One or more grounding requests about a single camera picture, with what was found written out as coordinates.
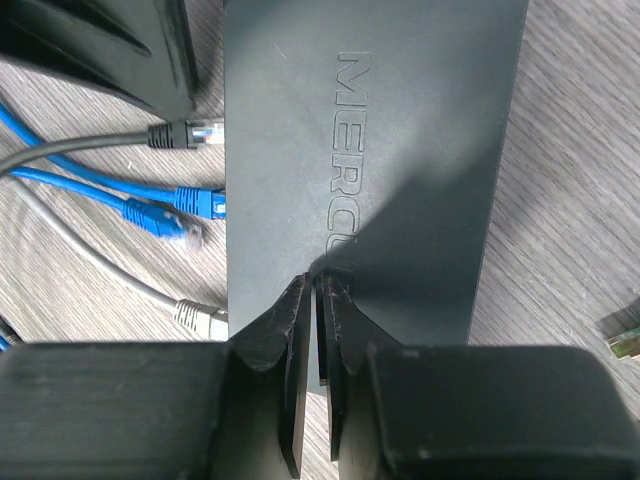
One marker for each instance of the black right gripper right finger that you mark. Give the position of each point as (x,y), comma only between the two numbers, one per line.
(401,411)

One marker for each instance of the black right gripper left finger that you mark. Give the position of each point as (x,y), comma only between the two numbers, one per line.
(181,410)

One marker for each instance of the dark grey network switch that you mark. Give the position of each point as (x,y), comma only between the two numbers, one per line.
(364,138)

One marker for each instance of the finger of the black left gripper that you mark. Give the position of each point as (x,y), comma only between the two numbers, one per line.
(139,51)

